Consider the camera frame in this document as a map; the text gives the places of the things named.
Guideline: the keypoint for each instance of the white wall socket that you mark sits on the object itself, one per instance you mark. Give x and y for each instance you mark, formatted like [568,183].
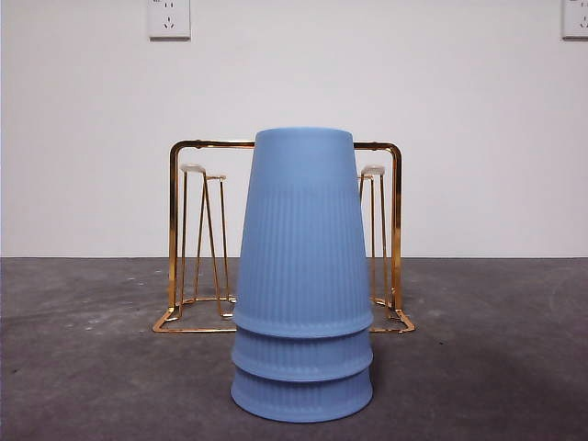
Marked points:
[169,20]
[576,20]

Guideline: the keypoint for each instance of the blue ribbed plastic cup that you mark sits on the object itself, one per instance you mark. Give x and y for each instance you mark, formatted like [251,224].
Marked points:
[303,356]
[303,399]
[303,229]

